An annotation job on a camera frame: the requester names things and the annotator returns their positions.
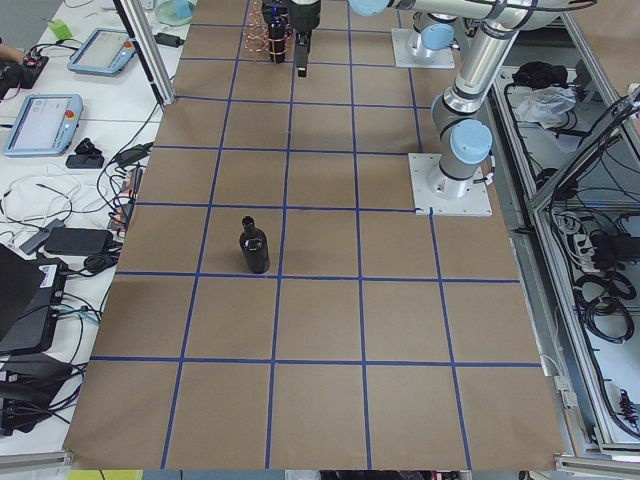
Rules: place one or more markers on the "black laptop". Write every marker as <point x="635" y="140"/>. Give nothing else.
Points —
<point x="30" y="292"/>

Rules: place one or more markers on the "aluminium frame post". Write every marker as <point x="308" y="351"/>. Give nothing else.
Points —
<point x="136" y="24"/>

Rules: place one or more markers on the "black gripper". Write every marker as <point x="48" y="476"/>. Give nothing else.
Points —
<point x="305" y="16"/>

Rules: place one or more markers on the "copper wire wine basket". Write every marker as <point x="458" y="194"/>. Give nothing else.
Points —
<point x="255" y="30"/>

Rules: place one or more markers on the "blue foam block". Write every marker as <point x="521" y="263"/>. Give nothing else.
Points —
<point x="182" y="8"/>

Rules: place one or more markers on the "black power adapter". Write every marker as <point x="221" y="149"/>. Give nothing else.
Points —
<point x="170" y="40"/>

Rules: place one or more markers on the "green glass bowl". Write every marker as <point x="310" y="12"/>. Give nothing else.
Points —
<point x="165" y="13"/>

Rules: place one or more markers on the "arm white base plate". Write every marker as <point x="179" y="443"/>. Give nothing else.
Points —
<point x="436" y="194"/>
<point x="429" y="48"/>

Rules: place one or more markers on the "dark wine bottle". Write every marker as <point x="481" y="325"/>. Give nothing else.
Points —
<point x="254" y="246"/>

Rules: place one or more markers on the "black power brick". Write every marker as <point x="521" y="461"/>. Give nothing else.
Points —
<point x="77" y="241"/>

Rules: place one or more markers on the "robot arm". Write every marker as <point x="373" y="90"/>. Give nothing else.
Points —
<point x="466" y="142"/>
<point x="468" y="9"/>

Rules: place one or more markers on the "blue teach pendant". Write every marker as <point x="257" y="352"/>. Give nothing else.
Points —
<point x="106" y="52"/>
<point x="45" y="125"/>

